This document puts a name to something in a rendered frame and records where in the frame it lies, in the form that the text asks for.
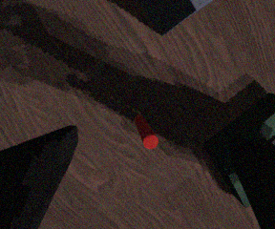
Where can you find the red peg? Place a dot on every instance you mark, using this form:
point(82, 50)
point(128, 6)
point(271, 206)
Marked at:
point(149, 139)

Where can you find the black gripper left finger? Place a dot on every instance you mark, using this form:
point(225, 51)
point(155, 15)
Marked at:
point(30, 173)

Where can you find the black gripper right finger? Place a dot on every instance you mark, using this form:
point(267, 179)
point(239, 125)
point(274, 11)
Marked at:
point(255, 167)

